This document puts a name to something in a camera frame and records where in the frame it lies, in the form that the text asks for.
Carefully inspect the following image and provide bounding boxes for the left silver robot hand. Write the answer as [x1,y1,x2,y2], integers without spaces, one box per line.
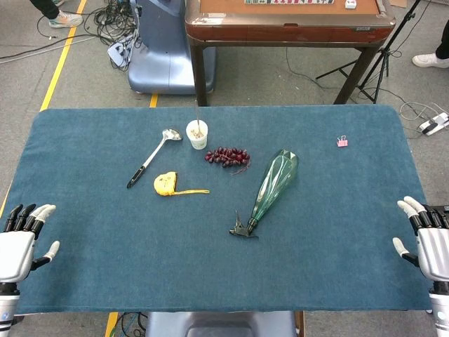
[0,203,60,285]

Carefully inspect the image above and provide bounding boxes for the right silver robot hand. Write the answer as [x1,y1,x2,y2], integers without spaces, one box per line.
[391,195,449,282]

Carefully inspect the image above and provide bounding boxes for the green plastic spray bottle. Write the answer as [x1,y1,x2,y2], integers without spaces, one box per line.
[229,148,300,240]

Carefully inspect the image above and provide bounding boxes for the blue table cloth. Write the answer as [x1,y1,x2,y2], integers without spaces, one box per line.
[6,104,434,315]

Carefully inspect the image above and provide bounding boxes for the white power strip with plugs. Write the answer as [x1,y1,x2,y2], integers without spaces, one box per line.
[417,112,449,136]

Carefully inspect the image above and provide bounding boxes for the yellow tape measure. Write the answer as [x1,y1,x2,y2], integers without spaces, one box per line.
[153,171,210,197]

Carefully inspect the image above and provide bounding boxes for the person with white shoe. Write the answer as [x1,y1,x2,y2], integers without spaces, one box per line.
[412,30,449,69]

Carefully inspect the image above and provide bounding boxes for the black tripod stand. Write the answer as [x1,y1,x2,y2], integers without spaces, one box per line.
[315,0,424,105]

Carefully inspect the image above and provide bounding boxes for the white paper cup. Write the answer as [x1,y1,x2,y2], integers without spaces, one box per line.
[185,119,209,151]

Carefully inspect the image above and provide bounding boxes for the grey robot torso base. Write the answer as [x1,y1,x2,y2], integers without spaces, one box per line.
[145,310,299,337]

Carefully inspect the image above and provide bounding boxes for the dark red grape bunch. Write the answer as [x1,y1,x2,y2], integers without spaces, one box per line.
[204,146,251,176]

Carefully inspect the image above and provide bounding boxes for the thin stirrer stick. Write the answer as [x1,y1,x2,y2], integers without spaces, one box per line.
[194,100,203,138]

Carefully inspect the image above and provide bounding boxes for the person in black trousers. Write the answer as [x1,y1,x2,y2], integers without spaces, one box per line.
[29,0,84,29]

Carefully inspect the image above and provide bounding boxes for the brown mahjong table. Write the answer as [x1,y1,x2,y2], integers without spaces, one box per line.
[185,0,397,107]

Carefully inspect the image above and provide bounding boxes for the row of mahjong tiles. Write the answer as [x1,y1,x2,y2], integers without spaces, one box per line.
[244,0,335,6]

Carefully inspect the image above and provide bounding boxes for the white cable on floor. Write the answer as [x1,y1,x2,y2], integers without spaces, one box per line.
[398,101,449,131]

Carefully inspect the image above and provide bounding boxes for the steel ladle black handle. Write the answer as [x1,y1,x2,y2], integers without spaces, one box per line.
[126,128,184,190]

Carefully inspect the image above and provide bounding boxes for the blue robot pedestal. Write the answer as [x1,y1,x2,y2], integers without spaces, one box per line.
[128,0,217,95]

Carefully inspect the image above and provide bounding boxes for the tangled black floor cables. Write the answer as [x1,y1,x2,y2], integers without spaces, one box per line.
[79,0,142,73]

